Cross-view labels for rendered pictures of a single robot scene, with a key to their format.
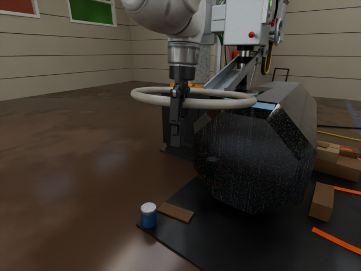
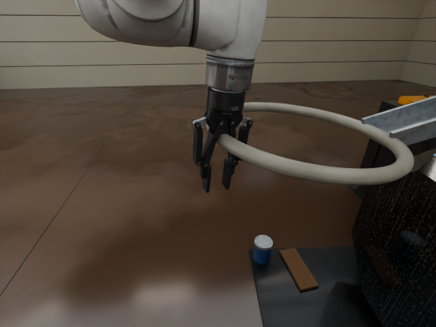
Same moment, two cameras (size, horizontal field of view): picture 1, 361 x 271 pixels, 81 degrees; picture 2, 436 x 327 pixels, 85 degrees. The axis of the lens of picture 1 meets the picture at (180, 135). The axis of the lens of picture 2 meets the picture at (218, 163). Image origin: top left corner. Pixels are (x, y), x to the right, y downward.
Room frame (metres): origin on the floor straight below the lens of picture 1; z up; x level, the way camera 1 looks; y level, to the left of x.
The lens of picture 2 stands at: (0.31, -0.37, 1.15)
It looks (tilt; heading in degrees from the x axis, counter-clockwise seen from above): 28 degrees down; 51
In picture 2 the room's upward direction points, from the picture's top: straight up
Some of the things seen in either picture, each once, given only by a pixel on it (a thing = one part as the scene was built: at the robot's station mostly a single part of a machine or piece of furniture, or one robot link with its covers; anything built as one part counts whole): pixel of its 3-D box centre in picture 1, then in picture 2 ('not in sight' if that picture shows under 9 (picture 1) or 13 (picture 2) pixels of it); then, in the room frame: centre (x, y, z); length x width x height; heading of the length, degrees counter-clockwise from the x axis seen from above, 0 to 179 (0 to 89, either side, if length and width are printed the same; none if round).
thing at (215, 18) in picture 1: (221, 20); not in sight; (2.21, -0.37, 1.36); 0.74 x 0.34 x 0.25; 56
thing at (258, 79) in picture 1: (247, 83); not in sight; (4.89, -1.52, 0.43); 1.30 x 0.62 x 0.86; 148
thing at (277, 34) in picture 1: (272, 32); not in sight; (1.44, -0.56, 1.20); 0.15 x 0.10 x 0.15; 148
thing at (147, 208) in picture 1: (149, 214); (262, 249); (1.11, 0.21, 0.08); 0.10 x 0.10 x 0.13
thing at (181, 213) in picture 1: (175, 211); (297, 267); (1.21, 0.04, 0.02); 0.25 x 0.10 x 0.01; 63
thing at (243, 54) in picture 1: (246, 42); not in sight; (1.41, -0.40, 1.14); 0.12 x 0.09 x 0.30; 148
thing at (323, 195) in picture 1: (321, 200); not in sight; (1.27, -1.04, 0.07); 0.30 x 0.12 x 0.12; 144
